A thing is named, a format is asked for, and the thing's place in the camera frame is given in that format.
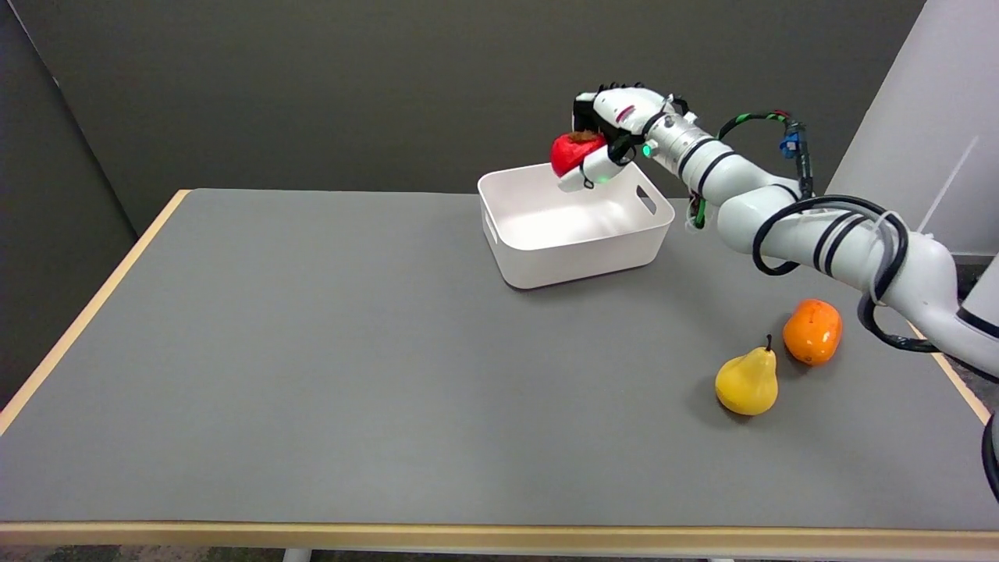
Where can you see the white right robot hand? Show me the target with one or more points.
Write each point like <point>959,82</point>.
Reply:
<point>620,125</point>

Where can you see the red apple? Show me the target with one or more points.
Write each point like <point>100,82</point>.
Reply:
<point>574,152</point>

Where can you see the orange persimmon fruit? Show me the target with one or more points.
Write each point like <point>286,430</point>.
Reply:
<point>812,332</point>

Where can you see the white plastic box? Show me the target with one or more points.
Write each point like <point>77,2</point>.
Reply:
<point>574,226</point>

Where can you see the yellow pear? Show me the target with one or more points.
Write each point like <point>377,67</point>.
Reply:
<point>748,381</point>

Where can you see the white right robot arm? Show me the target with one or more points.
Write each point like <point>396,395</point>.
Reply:
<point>812,218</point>

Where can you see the white table leg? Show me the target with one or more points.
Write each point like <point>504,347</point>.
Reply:
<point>296,555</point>

